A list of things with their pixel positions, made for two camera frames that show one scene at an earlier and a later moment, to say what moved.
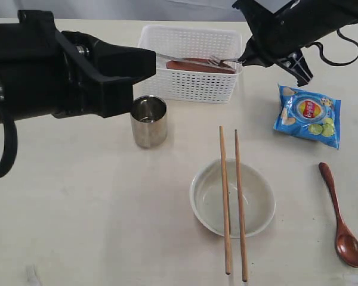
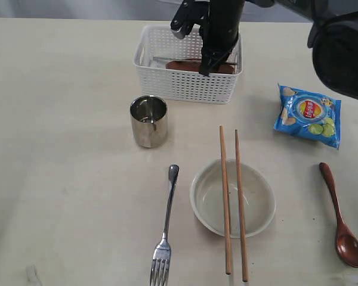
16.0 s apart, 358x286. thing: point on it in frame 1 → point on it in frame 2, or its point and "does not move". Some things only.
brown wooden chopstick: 225,207 does not move
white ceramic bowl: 206,198 does not move
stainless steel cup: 149,115 does not move
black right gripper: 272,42 → 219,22
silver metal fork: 218,62 → 163,252
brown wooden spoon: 348,247 does not move
